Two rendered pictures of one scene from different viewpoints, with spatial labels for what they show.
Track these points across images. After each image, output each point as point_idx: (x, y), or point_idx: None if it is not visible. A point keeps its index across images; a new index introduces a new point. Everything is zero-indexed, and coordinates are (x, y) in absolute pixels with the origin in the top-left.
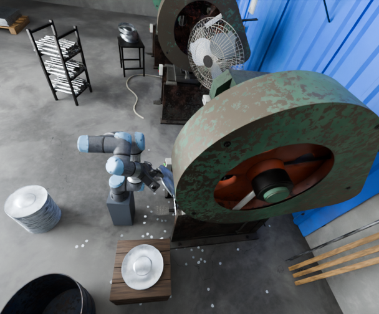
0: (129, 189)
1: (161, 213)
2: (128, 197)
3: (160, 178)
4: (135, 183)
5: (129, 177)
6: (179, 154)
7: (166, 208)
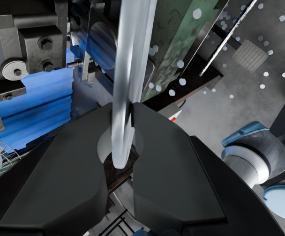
0: None
1: (256, 51)
2: None
3: (124, 115)
4: (259, 155)
5: (259, 180)
6: None
7: (240, 54)
